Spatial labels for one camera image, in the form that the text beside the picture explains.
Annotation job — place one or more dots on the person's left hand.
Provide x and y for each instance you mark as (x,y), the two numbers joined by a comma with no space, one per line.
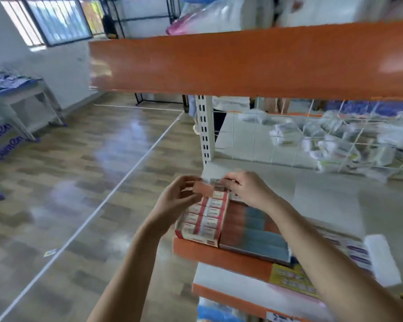
(171,201)

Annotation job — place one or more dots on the person's right hand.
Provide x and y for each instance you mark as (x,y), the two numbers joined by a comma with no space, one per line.
(252,189)

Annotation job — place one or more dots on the eraser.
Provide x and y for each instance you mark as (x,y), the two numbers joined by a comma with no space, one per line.
(203,189)

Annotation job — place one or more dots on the red eraser display box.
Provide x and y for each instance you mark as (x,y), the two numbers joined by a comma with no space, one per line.
(205,218)

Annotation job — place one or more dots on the box of pink-blue erasers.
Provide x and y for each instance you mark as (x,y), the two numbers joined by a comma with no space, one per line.
(255,234)

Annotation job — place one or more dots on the blue white eraser box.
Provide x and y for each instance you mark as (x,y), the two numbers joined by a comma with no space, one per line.
(349,251)

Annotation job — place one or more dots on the person's right forearm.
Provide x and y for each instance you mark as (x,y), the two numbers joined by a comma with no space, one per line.
(336,271)

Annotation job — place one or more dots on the person's left forearm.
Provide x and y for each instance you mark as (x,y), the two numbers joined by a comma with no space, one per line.
(131,278)

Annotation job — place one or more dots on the snack packets on lower shelf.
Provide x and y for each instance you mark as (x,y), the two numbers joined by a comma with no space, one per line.
(292,279)

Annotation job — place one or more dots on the white orange metal shelf unit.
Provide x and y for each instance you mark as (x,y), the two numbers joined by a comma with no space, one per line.
(255,60)

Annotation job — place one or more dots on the pile of white packets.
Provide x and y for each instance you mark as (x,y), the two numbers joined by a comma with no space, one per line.
(342,141)

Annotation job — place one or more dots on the blue orange snack packet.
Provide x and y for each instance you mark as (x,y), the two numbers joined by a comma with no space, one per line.
(218,312)

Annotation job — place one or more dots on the paper scrap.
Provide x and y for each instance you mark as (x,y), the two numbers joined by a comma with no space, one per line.
(50,252)

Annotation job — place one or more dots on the black metal rack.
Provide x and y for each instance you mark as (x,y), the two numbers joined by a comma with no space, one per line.
(148,50)

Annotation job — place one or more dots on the pink package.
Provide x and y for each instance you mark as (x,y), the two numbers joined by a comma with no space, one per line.
(221,13)

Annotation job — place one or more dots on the grey table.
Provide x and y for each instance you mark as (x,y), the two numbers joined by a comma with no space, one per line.
(20,97)

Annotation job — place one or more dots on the large window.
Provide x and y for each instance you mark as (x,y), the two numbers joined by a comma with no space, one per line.
(54,16)

